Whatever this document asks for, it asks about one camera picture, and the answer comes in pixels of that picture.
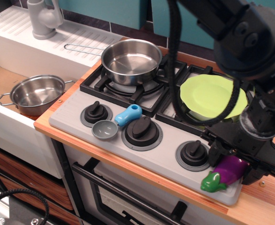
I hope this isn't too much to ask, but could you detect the lime green plate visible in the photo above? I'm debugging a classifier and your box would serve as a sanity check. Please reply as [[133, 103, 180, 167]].
[[180, 74, 249, 120]]

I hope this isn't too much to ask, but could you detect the black burner grate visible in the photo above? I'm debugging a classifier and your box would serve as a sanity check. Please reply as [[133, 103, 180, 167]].
[[80, 55, 169, 117], [155, 65, 231, 136]]

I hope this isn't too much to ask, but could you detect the black left burner grate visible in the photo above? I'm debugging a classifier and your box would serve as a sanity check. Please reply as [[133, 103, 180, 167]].
[[80, 55, 169, 117]]

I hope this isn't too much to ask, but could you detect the purple toy eggplant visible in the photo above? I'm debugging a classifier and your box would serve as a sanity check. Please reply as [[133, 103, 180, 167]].
[[200, 156, 248, 193]]

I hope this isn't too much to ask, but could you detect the oven door with handle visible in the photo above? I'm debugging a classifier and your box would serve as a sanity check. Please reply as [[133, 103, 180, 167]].
[[72, 158, 225, 225]]

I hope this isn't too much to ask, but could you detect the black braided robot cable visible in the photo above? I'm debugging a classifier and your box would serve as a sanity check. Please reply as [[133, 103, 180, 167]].
[[166, 0, 241, 126]]

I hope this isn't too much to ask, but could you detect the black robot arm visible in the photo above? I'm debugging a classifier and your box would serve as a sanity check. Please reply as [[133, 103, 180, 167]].
[[168, 0, 275, 185]]

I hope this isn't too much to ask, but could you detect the steel two-handled pot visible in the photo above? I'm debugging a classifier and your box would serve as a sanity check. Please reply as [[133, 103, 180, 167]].
[[0, 75, 74, 117]]

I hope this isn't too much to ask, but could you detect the steel saucepan with handle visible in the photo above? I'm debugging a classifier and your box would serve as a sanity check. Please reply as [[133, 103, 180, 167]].
[[64, 39, 162, 86]]

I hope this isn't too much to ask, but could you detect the grey toy faucet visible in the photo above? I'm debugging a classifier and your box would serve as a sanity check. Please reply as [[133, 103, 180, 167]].
[[27, 0, 64, 40]]

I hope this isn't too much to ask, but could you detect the wood front drawer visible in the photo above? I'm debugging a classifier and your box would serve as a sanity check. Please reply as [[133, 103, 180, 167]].
[[0, 148, 80, 225]]

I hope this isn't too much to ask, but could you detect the black stove knob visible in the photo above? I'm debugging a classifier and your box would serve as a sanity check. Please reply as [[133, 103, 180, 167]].
[[80, 101, 113, 128], [176, 140, 210, 172], [121, 116, 163, 151]]

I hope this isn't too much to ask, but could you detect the grey toy stove top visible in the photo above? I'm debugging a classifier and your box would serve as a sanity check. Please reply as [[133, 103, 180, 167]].
[[48, 60, 251, 207]]

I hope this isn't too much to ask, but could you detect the black cable bottom left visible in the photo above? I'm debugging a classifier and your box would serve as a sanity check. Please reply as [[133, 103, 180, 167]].
[[0, 187, 50, 225]]

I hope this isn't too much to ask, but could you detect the white toy sink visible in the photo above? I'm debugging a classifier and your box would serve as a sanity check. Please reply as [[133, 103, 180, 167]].
[[0, 6, 121, 179]]

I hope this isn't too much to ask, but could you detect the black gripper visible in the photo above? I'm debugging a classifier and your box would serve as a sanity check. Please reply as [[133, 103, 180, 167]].
[[201, 122, 275, 185]]

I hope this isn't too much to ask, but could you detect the black right burner grate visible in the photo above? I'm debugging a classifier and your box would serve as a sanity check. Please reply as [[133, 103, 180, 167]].
[[155, 65, 231, 136]]

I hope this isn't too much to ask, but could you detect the blue handled grey spoon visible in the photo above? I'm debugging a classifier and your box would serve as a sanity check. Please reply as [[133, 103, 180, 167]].
[[92, 104, 142, 141]]

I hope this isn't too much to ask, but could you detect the black right stove knob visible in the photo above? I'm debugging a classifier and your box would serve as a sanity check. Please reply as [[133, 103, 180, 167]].
[[176, 140, 210, 172]]

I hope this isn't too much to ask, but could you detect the black left stove knob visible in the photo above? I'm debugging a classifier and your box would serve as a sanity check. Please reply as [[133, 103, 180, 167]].
[[80, 101, 113, 128]]

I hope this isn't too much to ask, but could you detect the black middle stove knob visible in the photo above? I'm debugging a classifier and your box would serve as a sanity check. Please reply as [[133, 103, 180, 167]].
[[121, 116, 163, 151]]

